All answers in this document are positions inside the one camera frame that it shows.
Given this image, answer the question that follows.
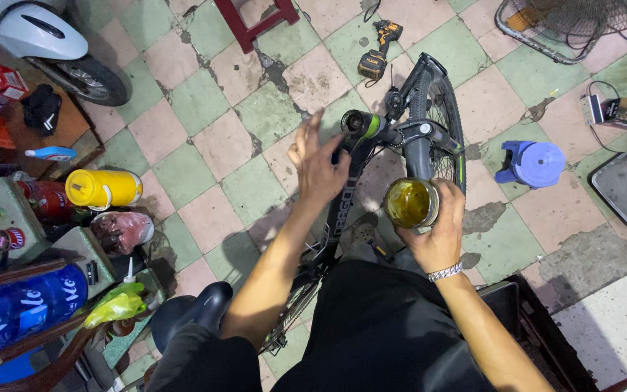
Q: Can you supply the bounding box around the yellow black cordless drill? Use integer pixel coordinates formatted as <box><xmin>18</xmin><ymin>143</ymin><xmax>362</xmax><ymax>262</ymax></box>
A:
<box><xmin>357</xmin><ymin>20</ymin><xmax>404</xmax><ymax>82</ymax></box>

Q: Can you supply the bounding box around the small red box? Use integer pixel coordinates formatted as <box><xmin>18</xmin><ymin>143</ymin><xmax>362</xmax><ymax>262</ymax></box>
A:
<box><xmin>0</xmin><ymin>65</ymin><xmax>30</xmax><ymax>101</ymax></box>

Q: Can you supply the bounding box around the brown wooden table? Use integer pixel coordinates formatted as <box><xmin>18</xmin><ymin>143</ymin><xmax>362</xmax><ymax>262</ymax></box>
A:
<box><xmin>0</xmin><ymin>33</ymin><xmax>105</xmax><ymax>181</ymax></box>

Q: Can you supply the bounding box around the metal cage floor fan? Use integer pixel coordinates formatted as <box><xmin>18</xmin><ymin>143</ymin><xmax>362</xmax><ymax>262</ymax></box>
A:
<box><xmin>494</xmin><ymin>0</ymin><xmax>627</xmax><ymax>65</ymax></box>

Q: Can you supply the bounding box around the yellow-green plastic bag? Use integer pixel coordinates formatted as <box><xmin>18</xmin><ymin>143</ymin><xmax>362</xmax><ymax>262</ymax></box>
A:
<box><xmin>83</xmin><ymin>282</ymin><xmax>147</xmax><ymax>330</ymax></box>

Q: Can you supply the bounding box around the blue white tube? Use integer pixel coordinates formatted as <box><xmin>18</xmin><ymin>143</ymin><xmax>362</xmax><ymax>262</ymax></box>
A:
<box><xmin>24</xmin><ymin>146</ymin><xmax>78</xmax><ymax>163</ymax></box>

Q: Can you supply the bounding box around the pink plastic bag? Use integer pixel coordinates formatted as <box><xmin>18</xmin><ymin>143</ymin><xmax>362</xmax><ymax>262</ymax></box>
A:
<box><xmin>90</xmin><ymin>211</ymin><xmax>155</xmax><ymax>257</ymax></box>

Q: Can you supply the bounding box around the black bicycle saddle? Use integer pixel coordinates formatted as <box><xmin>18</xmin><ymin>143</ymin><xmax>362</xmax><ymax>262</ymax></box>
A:
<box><xmin>150</xmin><ymin>281</ymin><xmax>234</xmax><ymax>355</ymax></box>

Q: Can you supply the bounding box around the red stool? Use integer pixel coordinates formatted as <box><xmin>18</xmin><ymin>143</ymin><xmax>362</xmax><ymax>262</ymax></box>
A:
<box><xmin>214</xmin><ymin>0</ymin><xmax>300</xmax><ymax>54</ymax></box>

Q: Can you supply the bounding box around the white scooter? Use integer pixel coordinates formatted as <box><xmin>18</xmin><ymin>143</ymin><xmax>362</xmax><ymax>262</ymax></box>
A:
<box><xmin>0</xmin><ymin>0</ymin><xmax>134</xmax><ymax>108</ymax></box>

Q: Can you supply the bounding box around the white charger box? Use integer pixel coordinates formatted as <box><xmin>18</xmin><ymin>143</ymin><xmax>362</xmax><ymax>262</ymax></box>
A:
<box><xmin>580</xmin><ymin>94</ymin><xmax>605</xmax><ymax>126</ymax></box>

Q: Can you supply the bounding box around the black cloth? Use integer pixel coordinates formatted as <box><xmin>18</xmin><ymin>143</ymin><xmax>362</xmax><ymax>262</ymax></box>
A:
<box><xmin>22</xmin><ymin>84</ymin><xmax>63</xmax><ymax>136</ymax></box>

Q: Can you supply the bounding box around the black bicycle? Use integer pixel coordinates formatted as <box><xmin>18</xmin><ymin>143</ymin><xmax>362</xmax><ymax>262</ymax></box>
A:
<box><xmin>259</xmin><ymin>52</ymin><xmax>467</xmax><ymax>356</ymax></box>

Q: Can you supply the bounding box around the person's left hand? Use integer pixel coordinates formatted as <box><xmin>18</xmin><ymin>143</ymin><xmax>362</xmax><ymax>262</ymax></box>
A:
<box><xmin>286</xmin><ymin>109</ymin><xmax>353</xmax><ymax>211</ymax></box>

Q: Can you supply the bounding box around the person's right hand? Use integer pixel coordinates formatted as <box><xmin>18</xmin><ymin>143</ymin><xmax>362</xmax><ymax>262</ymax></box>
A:
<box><xmin>394</xmin><ymin>179</ymin><xmax>466</xmax><ymax>275</ymax></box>

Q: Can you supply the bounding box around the blue plastic stool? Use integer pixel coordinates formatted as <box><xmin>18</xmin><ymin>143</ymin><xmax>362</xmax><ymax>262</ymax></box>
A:
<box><xmin>494</xmin><ymin>140</ymin><xmax>567</xmax><ymax>190</ymax></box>

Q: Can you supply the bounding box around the black plastic crate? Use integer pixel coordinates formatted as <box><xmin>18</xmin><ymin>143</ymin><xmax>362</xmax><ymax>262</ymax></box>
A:
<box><xmin>477</xmin><ymin>274</ymin><xmax>601</xmax><ymax>392</ymax></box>

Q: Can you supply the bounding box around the person's black clothing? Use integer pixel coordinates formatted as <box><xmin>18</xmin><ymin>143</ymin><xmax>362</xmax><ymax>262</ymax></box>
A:
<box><xmin>145</xmin><ymin>258</ymin><xmax>497</xmax><ymax>392</ymax></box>

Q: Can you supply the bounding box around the red bottle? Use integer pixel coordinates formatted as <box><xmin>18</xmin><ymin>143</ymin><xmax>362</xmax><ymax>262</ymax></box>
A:
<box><xmin>17</xmin><ymin>180</ymin><xmax>76</xmax><ymax>222</ymax></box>

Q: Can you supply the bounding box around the glass jar of yellow grease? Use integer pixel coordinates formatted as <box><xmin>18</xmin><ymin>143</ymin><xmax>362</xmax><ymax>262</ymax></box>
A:
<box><xmin>382</xmin><ymin>177</ymin><xmax>441</xmax><ymax>230</ymax></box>

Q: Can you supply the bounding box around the yellow plastic flask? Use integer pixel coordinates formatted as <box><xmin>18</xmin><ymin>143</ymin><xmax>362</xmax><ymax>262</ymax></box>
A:
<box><xmin>65</xmin><ymin>169</ymin><xmax>144</xmax><ymax>211</ymax></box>

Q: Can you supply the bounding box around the large blue water jug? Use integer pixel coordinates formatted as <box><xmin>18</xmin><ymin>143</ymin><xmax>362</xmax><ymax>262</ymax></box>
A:
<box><xmin>0</xmin><ymin>264</ymin><xmax>89</xmax><ymax>364</ymax></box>

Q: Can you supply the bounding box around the silver wrist bracelet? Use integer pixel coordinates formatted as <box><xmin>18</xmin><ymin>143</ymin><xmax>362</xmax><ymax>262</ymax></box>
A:
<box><xmin>427</xmin><ymin>261</ymin><xmax>464</xmax><ymax>283</ymax></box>

